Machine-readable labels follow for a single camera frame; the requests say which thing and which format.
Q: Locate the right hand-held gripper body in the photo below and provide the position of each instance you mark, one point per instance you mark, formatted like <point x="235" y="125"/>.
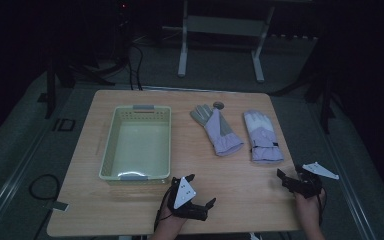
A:
<point x="308" y="185"/>

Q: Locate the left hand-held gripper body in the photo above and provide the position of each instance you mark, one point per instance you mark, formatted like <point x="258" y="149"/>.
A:
<point x="184" y="195"/>

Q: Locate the lavender and white ski glove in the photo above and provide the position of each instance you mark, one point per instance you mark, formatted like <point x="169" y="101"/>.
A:
<point x="220" y="133"/>
<point x="263" y="140"/>

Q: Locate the pale green plastic basket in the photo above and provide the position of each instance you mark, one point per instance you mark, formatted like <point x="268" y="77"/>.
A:
<point x="140" y="146"/>

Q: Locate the person's right hand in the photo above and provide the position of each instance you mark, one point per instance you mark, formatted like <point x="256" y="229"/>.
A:
<point x="308" y="210"/>

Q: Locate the person's left hand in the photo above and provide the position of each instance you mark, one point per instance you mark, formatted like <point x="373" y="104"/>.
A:
<point x="170" y="222"/>

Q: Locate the small grey round disc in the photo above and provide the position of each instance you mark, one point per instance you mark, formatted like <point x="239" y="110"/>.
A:
<point x="218" y="105"/>

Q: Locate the black stand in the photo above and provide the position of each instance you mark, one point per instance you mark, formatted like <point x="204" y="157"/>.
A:
<point x="326" y="100"/>
<point x="50" y="93"/>

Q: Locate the white metal stand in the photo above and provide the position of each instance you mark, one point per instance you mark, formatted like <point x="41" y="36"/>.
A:
<point x="226" y="25"/>

